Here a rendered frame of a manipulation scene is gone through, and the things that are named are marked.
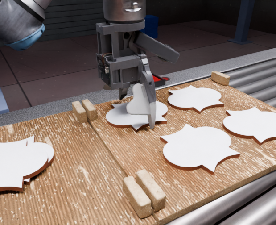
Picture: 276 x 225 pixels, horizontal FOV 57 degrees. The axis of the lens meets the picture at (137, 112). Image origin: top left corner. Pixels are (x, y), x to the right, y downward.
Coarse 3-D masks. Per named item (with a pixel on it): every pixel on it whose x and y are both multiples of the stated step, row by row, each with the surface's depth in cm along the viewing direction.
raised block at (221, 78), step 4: (212, 72) 74; (216, 72) 73; (212, 76) 74; (216, 76) 73; (220, 76) 72; (224, 76) 71; (228, 76) 70; (216, 80) 73; (220, 80) 72; (224, 80) 71; (228, 80) 71; (224, 84) 71; (228, 84) 72
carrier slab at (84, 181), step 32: (0, 128) 53; (32, 128) 53; (64, 128) 53; (64, 160) 44; (96, 160) 44; (0, 192) 38; (32, 192) 38; (64, 192) 38; (96, 192) 38; (0, 224) 33; (32, 224) 33; (64, 224) 33; (96, 224) 33; (128, 224) 33
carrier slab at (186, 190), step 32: (160, 96) 66; (224, 96) 66; (96, 128) 53; (128, 128) 53; (160, 128) 53; (128, 160) 44; (160, 160) 44; (256, 160) 44; (192, 192) 38; (224, 192) 39; (160, 224) 34
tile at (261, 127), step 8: (232, 112) 57; (240, 112) 57; (248, 112) 57; (256, 112) 57; (264, 112) 57; (272, 112) 57; (224, 120) 54; (232, 120) 54; (240, 120) 54; (248, 120) 54; (256, 120) 54; (264, 120) 54; (272, 120) 54; (224, 128) 52; (232, 128) 51; (240, 128) 51; (248, 128) 51; (256, 128) 51; (264, 128) 51; (272, 128) 51; (240, 136) 50; (248, 136) 49; (256, 136) 49; (264, 136) 49; (272, 136) 49
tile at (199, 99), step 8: (192, 88) 68; (200, 88) 68; (208, 88) 68; (176, 96) 64; (184, 96) 64; (192, 96) 64; (200, 96) 64; (208, 96) 64; (216, 96) 64; (176, 104) 60; (184, 104) 60; (192, 104) 60; (200, 104) 60; (208, 104) 60; (216, 104) 60; (200, 112) 58
